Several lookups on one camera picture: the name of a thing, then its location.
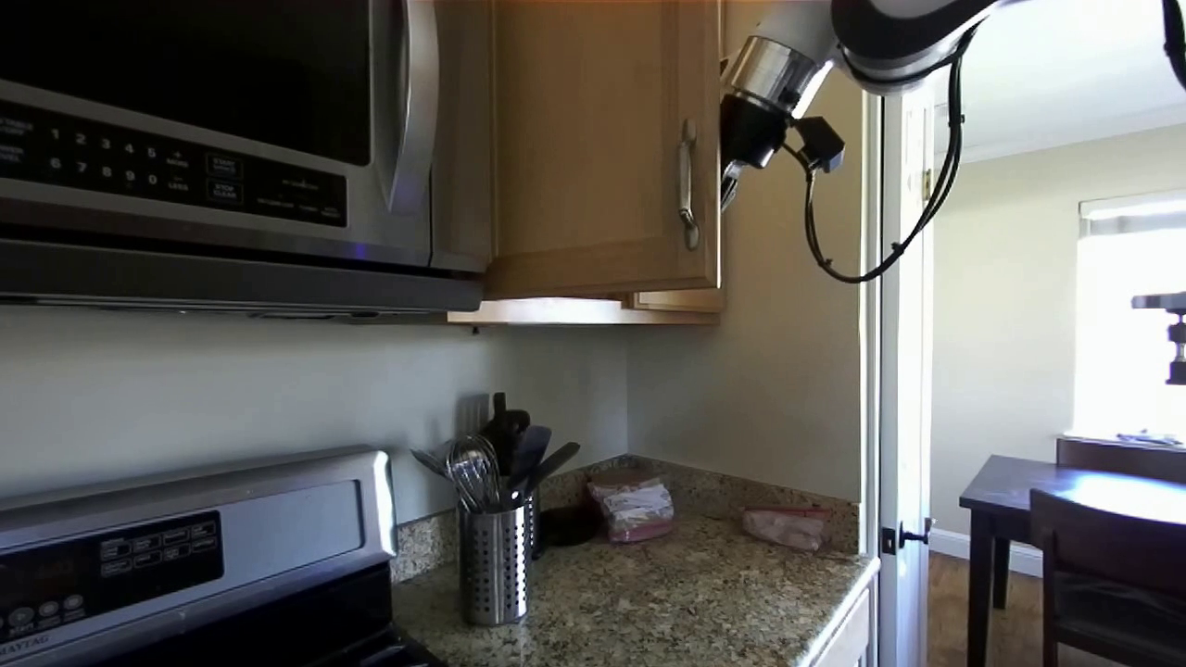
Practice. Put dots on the plastic bag of items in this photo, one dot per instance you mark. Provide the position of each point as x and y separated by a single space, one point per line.
636 509

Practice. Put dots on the left metal door handle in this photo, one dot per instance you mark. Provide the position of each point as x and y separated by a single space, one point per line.
685 186

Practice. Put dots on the front perforated utensil holder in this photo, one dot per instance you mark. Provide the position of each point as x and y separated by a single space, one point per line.
492 568

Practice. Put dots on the dark wooden chair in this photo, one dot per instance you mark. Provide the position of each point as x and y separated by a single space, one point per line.
1110 585

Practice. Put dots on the small black pan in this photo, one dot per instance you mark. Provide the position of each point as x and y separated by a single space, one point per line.
559 526

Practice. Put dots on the stainless steel stove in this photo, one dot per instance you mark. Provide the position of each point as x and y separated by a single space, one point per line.
247 564

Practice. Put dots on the left wooden cabinet door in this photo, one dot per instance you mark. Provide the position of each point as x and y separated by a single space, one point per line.
590 102

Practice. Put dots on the rear perforated utensil holder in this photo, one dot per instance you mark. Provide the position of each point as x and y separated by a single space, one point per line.
532 525

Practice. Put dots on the stainless steel microwave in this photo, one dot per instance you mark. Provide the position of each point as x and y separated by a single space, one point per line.
268 158

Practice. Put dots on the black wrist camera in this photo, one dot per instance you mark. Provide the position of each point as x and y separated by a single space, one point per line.
819 147

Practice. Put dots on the pink sponge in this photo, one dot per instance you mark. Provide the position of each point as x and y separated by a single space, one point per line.
785 526

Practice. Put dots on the white door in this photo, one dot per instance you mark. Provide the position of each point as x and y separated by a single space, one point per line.
908 134

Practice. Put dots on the perforated utensil holder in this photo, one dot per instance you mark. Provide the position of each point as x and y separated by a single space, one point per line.
532 525
492 568

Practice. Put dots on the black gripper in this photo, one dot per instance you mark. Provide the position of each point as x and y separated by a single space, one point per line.
749 139

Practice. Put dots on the metal whisk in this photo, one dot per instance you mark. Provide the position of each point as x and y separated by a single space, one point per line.
473 478

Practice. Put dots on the black spatula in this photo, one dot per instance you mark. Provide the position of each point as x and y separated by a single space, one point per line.
526 452

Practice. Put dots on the dark wooden table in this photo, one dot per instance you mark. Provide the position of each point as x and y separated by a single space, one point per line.
998 501

